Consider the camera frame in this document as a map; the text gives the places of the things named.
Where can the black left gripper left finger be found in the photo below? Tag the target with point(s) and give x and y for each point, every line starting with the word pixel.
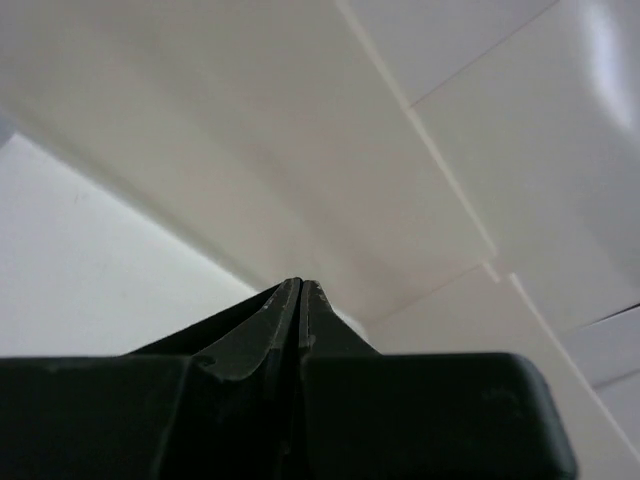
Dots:
pixel 211 401

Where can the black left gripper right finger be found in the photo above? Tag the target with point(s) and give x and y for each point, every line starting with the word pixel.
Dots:
pixel 486 415

